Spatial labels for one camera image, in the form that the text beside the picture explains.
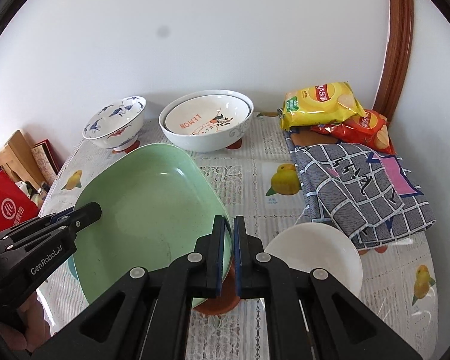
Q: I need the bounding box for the plain white ceramic bowl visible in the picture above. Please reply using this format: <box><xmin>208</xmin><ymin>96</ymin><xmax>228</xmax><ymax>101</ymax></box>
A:
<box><xmin>265</xmin><ymin>223</ymin><xmax>362</xmax><ymax>296</ymax></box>

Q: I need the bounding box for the brown clay small bowl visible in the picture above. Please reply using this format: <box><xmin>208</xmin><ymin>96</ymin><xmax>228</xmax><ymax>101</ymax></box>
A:
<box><xmin>194</xmin><ymin>265</ymin><xmax>241</xmax><ymax>315</ymax></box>

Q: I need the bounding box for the green square plastic plate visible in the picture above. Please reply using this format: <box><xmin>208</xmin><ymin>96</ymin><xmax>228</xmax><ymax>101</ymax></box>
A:
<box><xmin>73</xmin><ymin>143</ymin><xmax>228</xmax><ymax>302</ymax></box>

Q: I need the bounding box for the person's left hand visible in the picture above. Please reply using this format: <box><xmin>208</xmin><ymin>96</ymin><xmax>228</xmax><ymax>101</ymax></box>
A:
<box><xmin>0</xmin><ymin>292</ymin><xmax>51</xmax><ymax>352</ymax></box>

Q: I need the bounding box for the red paper bag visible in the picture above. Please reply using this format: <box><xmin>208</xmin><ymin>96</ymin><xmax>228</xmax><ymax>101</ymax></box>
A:
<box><xmin>0</xmin><ymin>171</ymin><xmax>39</xmax><ymax>232</ymax></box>

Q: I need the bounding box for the blue square plastic plate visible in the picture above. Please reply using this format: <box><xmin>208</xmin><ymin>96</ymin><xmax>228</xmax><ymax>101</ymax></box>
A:
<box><xmin>67</xmin><ymin>256</ymin><xmax>80</xmax><ymax>281</ymax></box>

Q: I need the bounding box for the brown framed box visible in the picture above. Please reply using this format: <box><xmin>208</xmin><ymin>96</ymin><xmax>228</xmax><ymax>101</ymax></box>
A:
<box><xmin>31</xmin><ymin>139</ymin><xmax>62</xmax><ymax>186</ymax></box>

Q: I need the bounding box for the wooden board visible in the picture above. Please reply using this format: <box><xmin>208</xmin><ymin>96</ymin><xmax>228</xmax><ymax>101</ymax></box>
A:
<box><xmin>0</xmin><ymin>130</ymin><xmax>45</xmax><ymax>190</ymax></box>

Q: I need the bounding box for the fruit print tablecloth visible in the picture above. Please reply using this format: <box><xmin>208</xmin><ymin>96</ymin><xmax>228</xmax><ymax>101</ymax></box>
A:
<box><xmin>38</xmin><ymin>115</ymin><xmax>438</xmax><ymax>359</ymax></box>

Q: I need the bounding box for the blue red patterned bowl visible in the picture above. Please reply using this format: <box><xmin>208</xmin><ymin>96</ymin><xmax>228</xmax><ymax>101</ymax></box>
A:
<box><xmin>82</xmin><ymin>96</ymin><xmax>147</xmax><ymax>152</ymax></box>

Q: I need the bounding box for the grey checked cloth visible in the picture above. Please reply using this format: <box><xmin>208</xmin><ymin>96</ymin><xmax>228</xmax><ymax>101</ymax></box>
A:
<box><xmin>284</xmin><ymin>128</ymin><xmax>436</xmax><ymax>250</ymax></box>

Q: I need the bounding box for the large white swirl bowl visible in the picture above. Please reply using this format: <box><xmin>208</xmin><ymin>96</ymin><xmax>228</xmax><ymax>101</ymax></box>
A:
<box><xmin>158</xmin><ymin>89</ymin><xmax>254</xmax><ymax>153</ymax></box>

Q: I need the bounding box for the white lemon print bowl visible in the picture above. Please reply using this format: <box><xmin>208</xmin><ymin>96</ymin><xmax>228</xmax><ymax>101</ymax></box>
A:
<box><xmin>165</xmin><ymin>94</ymin><xmax>250</xmax><ymax>136</ymax></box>

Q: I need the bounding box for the red chips bag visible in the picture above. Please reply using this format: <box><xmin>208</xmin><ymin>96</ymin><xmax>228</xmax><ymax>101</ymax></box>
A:
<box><xmin>310</xmin><ymin>110</ymin><xmax>396</xmax><ymax>155</ymax></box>

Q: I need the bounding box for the yellow chips bag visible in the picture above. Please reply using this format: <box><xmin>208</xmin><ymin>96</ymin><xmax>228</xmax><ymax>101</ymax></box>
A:
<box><xmin>280</xmin><ymin>82</ymin><xmax>365</xmax><ymax>131</ymax></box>

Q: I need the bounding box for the brown wooden door frame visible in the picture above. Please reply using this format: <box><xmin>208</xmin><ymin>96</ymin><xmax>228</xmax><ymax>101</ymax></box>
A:
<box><xmin>373</xmin><ymin>0</ymin><xmax>415</xmax><ymax>123</ymax></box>

